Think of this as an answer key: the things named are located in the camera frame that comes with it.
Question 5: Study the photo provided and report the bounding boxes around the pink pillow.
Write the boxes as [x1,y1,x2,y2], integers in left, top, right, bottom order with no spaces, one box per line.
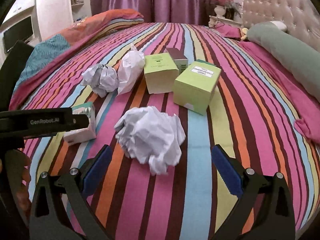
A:
[214,23,242,40]

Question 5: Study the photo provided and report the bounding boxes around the green cardboard box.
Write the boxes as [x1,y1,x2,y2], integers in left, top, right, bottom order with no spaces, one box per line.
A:
[144,53,179,94]

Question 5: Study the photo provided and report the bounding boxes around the small dark-topped carton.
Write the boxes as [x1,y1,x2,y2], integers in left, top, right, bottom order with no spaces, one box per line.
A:
[165,48,188,74]

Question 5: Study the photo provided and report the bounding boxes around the green long bolster pillow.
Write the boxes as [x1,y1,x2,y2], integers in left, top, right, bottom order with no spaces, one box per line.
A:
[247,21,319,100]

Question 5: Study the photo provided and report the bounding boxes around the large white paper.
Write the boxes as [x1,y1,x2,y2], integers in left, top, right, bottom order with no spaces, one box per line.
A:
[114,106,186,176]

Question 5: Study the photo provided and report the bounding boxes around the tufted beige headboard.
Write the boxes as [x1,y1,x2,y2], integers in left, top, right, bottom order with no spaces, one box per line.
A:
[242,0,319,52]

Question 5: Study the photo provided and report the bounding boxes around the orange teal folded quilt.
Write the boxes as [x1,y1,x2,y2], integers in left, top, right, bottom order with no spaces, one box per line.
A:
[9,9,144,111]

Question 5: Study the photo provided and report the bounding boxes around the green box with label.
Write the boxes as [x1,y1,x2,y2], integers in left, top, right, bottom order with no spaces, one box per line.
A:
[173,60,222,115]

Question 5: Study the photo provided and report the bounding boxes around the white nightstand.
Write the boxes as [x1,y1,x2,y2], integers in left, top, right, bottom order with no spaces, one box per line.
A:
[208,16,242,28]

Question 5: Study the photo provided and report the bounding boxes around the black tv monitor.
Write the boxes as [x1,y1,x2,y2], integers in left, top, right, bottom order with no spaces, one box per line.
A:
[3,16,33,53]

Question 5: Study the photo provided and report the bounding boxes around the striped colourful bed sheet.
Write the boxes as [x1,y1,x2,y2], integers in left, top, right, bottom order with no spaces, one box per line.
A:
[23,23,319,239]

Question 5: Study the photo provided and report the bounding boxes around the white wardrobe cabinet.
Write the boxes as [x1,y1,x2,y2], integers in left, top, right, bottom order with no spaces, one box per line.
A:
[0,0,74,63]

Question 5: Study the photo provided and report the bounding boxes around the yellow plush toy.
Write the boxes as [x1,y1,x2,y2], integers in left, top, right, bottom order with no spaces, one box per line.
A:
[241,28,248,41]

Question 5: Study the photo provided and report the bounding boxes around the person's left hand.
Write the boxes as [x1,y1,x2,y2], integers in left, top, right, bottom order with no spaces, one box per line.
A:
[1,150,31,224]

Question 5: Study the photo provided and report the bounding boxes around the pink blanket under bolster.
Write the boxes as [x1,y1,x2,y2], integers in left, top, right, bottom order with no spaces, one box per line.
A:
[239,41,319,144]

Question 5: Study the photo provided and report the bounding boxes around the white plastic bag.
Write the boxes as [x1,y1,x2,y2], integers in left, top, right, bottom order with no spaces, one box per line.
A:
[118,43,145,95]

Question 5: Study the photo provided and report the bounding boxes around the white vase pink flowers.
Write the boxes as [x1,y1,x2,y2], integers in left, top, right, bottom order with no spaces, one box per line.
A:
[209,0,242,20]

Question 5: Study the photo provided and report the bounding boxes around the white teal small box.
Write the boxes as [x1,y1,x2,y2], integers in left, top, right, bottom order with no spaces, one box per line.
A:
[63,101,97,146]

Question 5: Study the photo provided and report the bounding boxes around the grey-white paper ball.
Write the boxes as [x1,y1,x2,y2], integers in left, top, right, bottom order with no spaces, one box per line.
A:
[80,64,119,98]

